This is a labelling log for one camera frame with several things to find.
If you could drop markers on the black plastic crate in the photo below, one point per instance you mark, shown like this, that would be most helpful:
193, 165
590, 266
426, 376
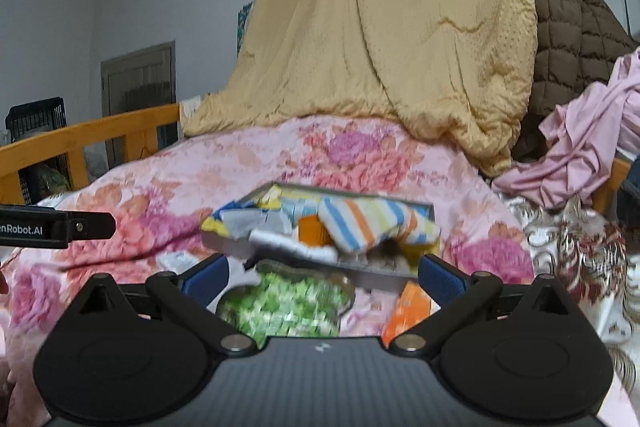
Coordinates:
37, 119
35, 179

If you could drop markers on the brown patterned white sheet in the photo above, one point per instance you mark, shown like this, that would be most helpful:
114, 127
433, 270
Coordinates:
575, 267

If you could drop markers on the striped towel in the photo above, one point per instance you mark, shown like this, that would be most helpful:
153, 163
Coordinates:
370, 219

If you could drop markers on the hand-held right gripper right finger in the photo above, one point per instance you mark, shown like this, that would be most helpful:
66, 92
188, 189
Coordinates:
440, 278

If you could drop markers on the pink floral blanket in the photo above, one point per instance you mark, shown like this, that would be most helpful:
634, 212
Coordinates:
150, 207

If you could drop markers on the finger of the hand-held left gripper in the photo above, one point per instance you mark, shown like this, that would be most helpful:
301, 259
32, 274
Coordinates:
92, 224

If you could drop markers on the white quilted cloth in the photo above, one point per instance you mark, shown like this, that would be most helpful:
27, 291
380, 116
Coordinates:
295, 249

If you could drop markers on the metal tray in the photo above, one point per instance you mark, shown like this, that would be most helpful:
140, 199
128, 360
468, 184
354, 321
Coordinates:
380, 274

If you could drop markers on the blue jeans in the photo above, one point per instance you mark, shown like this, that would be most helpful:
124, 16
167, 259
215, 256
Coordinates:
630, 192

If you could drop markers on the blue wall poster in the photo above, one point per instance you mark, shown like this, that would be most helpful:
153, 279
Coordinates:
245, 27

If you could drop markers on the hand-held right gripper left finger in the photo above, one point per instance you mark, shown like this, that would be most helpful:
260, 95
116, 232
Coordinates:
207, 278

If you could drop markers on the yellow quilt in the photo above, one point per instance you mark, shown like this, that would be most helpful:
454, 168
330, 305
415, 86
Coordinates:
380, 37

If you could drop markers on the brown quilted jacket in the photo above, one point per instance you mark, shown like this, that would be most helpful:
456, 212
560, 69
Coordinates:
570, 37

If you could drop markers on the pink cloth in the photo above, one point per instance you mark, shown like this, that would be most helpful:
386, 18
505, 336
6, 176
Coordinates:
580, 147

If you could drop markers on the grey door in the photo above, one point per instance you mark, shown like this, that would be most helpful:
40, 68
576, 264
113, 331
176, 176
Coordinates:
140, 92

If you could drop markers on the orange white box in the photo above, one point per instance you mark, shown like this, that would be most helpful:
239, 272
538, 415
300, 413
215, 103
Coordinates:
407, 312

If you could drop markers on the white blue printed cloth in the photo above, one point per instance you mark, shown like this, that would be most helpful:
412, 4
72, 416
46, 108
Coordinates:
272, 219

